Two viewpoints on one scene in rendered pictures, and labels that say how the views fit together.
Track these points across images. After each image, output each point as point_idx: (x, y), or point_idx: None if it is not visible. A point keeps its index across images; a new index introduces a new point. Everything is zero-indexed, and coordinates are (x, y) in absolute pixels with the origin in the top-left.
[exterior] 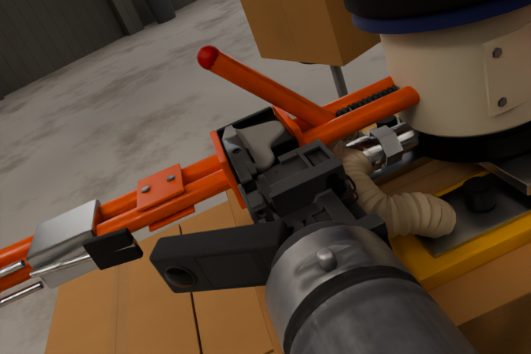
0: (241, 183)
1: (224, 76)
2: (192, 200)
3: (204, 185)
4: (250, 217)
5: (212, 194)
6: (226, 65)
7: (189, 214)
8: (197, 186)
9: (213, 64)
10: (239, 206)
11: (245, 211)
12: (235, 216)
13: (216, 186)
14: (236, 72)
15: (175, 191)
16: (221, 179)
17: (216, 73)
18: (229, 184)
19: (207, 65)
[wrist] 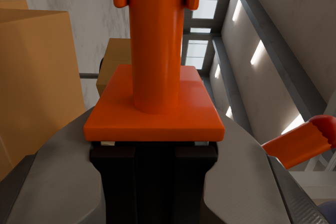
0: (153, 148)
1: (300, 145)
2: (154, 17)
3: (174, 61)
4: (18, 45)
5: (144, 69)
6: (313, 154)
7: None
8: (178, 45)
9: (329, 143)
10: (37, 29)
11: (29, 38)
12: (23, 21)
13: (162, 86)
14: (296, 162)
15: None
16: (169, 101)
17: (306, 134)
18: (151, 112)
19: (332, 134)
